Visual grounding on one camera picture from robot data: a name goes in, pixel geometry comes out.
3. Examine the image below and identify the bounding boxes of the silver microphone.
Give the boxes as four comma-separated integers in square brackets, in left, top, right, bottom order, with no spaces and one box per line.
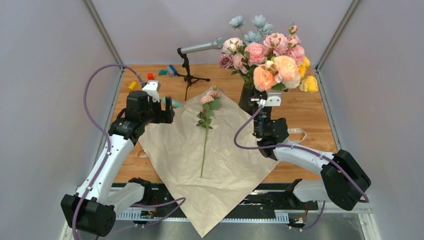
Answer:
[177,37,226,55]

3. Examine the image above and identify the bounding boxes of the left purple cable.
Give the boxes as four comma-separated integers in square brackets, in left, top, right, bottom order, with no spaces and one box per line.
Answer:
[71,63,187,240]

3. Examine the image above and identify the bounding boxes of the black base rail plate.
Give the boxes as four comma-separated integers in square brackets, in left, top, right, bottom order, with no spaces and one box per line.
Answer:
[115,182,354,224]

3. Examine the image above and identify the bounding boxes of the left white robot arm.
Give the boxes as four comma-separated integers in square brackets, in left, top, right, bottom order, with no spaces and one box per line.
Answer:
[60,90,175,240]

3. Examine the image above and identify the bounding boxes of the peach paper bouquet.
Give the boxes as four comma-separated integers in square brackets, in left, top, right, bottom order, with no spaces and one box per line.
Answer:
[138,94,278,237]

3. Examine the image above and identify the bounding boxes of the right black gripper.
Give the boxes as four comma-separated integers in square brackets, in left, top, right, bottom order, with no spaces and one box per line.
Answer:
[248,78,271,137]

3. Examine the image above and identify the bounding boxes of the teal block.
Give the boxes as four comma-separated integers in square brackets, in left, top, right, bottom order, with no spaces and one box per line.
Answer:
[158,69,168,76]

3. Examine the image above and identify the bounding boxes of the black vase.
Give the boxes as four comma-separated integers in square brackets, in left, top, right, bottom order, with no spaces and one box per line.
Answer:
[238,83,261,116]

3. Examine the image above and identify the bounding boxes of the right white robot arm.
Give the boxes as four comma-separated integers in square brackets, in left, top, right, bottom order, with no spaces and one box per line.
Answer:
[252,105,372,211]

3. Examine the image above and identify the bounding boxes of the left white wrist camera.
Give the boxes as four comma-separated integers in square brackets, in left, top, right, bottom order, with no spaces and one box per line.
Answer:
[142,80,161,103]

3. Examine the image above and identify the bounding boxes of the teal toy microphone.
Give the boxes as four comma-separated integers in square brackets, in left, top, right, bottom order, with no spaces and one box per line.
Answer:
[161,96,183,109]

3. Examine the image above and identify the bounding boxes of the purple cable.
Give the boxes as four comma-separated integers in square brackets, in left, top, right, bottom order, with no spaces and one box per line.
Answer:
[233,105,370,232]
[71,63,187,240]

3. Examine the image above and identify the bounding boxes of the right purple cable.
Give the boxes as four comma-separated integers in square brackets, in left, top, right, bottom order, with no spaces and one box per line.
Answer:
[233,105,370,232]

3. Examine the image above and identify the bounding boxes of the yellow block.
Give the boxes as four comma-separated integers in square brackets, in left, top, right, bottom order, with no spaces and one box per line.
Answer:
[128,81,138,91]

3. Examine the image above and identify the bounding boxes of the flower stems bunch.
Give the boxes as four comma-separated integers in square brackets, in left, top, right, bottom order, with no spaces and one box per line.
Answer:
[196,85,221,178]

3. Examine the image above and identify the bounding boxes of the peach orange flower stem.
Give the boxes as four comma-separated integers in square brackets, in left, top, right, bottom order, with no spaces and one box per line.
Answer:
[253,55,301,92]

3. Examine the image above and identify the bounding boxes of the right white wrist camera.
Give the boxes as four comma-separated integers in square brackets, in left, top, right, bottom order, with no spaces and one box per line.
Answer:
[250,91,282,108]

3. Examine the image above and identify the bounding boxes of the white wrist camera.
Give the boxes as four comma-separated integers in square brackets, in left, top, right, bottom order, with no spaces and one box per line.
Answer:
[142,80,161,103]
[250,91,282,108]

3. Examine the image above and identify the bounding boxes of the flowers in vase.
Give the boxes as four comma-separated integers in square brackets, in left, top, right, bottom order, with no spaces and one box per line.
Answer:
[219,15,319,93]

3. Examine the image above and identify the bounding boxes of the black microphone tripod stand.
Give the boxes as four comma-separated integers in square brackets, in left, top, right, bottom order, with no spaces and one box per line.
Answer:
[177,48,211,101]

